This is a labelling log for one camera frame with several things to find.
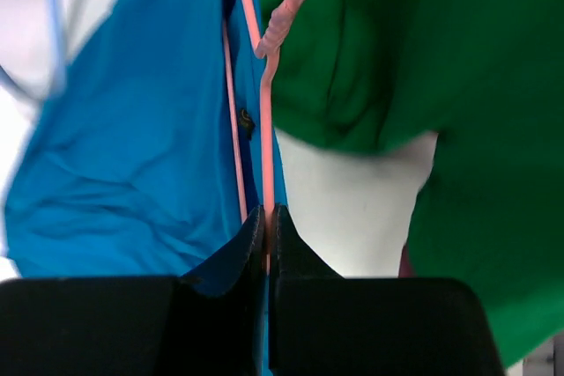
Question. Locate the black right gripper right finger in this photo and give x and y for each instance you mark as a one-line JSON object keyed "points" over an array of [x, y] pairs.
{"points": [[321, 323]]}

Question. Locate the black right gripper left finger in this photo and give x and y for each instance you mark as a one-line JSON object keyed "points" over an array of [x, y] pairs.
{"points": [[206, 322]]}

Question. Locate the blue t-shirt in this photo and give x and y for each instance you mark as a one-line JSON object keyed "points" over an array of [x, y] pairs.
{"points": [[136, 169]]}

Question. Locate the pink wire hanger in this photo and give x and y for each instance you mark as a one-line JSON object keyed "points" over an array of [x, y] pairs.
{"points": [[268, 46]]}

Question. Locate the green t-shirt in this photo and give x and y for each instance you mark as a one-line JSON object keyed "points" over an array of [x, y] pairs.
{"points": [[485, 76]]}

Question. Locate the light blue wire hanger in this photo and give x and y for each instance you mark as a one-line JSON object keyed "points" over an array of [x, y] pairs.
{"points": [[58, 46]]}

